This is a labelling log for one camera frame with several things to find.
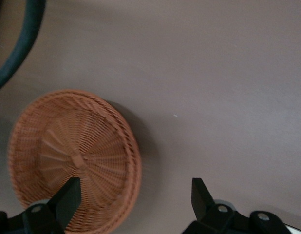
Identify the round brown wicker basket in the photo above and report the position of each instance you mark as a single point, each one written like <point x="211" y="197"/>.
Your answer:
<point x="92" y="136"/>

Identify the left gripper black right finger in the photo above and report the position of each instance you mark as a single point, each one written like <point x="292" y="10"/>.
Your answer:
<point x="204" y="204"/>

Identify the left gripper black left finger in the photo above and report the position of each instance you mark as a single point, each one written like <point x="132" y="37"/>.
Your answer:
<point x="65" y="202"/>

